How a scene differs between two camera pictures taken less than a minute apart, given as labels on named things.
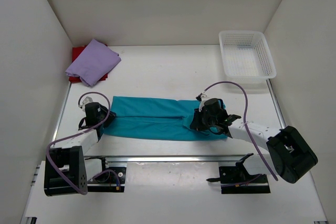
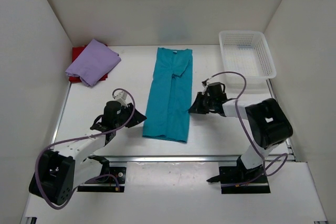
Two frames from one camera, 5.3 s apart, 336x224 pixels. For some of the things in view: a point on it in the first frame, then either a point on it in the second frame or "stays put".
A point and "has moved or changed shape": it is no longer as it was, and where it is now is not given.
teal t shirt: (156, 118) has moved or changed shape
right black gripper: (197, 124) -> (197, 107)
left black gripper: (111, 116) -> (136, 118)
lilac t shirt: (94, 63) stays put
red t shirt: (76, 52) stays put
